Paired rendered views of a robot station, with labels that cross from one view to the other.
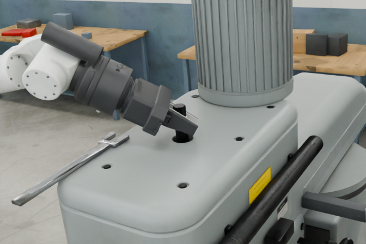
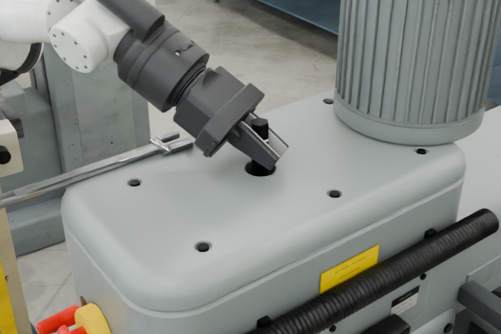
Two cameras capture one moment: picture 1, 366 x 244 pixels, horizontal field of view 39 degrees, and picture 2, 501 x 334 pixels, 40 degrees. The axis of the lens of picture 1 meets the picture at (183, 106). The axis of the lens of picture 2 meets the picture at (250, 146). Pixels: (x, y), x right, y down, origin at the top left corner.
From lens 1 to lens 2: 0.27 m
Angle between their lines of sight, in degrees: 20
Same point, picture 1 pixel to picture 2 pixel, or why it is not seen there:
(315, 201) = (476, 300)
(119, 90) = (171, 83)
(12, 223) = not seen: hidden behind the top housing
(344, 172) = not seen: outside the picture
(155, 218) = (137, 285)
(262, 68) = (420, 90)
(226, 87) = (361, 104)
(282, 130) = (420, 195)
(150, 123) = (201, 140)
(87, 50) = (136, 16)
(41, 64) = (71, 23)
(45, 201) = not seen: hidden behind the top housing
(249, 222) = (296, 323)
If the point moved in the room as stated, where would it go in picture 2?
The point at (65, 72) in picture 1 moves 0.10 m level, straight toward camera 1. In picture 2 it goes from (105, 39) to (75, 76)
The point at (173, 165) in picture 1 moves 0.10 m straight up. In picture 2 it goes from (215, 209) to (212, 127)
